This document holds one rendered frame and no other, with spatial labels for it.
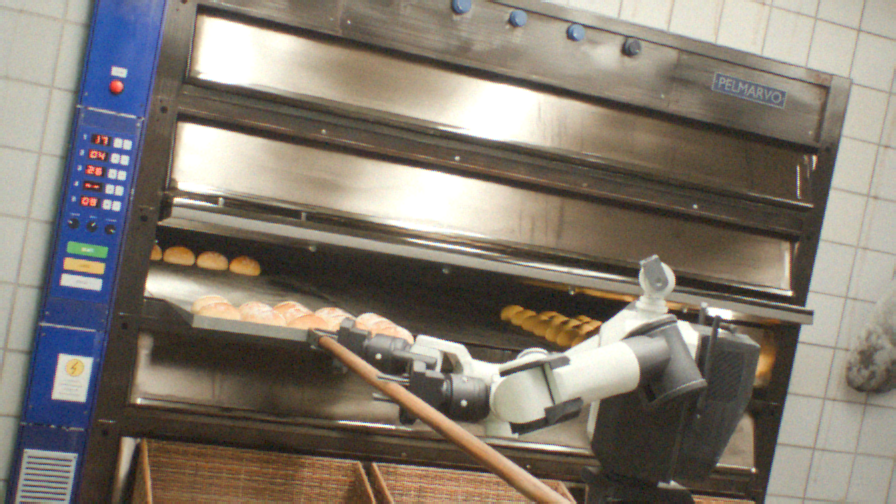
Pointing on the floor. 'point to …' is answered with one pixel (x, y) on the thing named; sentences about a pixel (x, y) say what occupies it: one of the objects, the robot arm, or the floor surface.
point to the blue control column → (65, 340)
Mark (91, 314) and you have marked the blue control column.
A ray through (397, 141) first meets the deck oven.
